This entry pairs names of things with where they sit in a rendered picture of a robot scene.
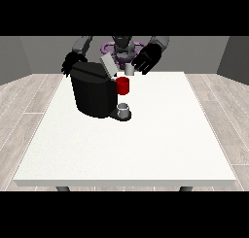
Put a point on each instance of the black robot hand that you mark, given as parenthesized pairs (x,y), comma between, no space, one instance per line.
(70,61)
(146,59)

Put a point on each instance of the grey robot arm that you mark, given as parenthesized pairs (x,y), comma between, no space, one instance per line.
(161,41)
(81,45)

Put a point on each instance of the small grey coffee pod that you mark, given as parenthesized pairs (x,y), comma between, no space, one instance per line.
(129,69)

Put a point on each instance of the red pod holder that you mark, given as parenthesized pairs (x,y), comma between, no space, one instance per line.
(122,85)

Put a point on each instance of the black coffee machine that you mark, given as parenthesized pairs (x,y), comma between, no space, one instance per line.
(93,90)

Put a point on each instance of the pale grey machine lid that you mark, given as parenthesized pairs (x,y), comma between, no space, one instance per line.
(108,64)

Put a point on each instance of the grey robot trunk purple rings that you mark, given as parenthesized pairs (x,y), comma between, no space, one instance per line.
(122,47)

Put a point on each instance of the small grey cup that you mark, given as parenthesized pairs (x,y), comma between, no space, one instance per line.
(123,109)

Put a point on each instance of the dark table leg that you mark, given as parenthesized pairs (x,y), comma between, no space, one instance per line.
(63,188)
(185,188)

